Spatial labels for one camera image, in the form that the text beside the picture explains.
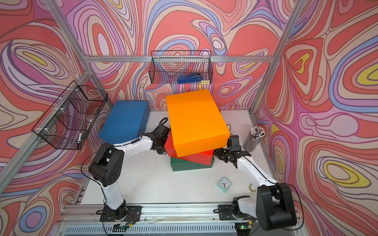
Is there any marker pen in left basket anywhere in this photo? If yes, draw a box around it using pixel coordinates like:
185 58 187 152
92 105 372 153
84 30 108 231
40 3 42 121
76 132 82 149

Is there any blue shoebox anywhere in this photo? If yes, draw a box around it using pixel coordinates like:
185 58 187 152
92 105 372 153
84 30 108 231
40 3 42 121
99 101 150 145

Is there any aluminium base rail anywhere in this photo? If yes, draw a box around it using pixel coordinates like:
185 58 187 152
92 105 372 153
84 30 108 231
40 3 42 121
52 202 306 236

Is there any black wire basket back wall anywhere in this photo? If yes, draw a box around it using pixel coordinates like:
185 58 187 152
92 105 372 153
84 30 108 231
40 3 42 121
149 50 213 85

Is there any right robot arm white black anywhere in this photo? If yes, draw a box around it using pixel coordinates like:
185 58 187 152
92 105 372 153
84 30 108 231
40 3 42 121
213 135 297 231

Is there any black wire basket wall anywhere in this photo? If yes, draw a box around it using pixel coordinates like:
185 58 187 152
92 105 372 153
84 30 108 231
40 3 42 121
149 50 213 85
32 81 108 150

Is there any metal cup of pencils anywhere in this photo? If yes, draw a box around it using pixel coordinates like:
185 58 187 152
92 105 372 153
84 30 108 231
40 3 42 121
243 126 266 152

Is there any green shoebox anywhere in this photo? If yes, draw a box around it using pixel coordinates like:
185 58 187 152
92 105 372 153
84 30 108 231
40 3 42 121
170 157 214 172

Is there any aluminium frame post left corner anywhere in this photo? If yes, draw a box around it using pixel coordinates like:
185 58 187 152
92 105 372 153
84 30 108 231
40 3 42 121
45 1 105 90

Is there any yellow item in back basket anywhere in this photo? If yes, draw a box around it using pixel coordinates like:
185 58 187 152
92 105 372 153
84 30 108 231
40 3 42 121
198 80 211 85

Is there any blue stapler in basket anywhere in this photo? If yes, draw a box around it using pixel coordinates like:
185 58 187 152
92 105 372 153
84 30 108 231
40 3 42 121
177 73 203 84

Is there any orange shoebox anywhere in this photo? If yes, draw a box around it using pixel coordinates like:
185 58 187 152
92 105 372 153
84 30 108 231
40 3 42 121
166 89 230 157

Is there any aluminium frame post corner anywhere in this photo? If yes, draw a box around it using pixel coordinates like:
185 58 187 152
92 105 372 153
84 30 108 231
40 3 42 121
249 0 308 116
45 1 105 90

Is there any black wire basket left wall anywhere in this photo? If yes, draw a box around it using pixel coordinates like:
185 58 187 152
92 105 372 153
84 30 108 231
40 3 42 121
32 81 108 150

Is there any roll of clear tape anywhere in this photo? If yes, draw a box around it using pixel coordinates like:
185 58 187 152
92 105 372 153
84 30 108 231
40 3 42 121
249 184 257 192

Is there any aluminium horizontal back bar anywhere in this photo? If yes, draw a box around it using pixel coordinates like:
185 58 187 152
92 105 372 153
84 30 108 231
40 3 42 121
84 56 274 63

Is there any aluminium frame post right corner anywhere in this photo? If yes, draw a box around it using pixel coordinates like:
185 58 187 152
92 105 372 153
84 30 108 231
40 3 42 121
249 0 308 116

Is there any small teal alarm clock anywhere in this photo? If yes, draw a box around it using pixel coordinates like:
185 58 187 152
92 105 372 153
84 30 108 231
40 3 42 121
217 177 232 193

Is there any red shoebox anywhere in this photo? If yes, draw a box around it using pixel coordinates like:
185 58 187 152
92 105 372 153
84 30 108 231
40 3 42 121
164 109 229 165

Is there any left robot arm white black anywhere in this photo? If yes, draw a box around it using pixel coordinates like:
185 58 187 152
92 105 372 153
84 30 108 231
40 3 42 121
89 117 170 224

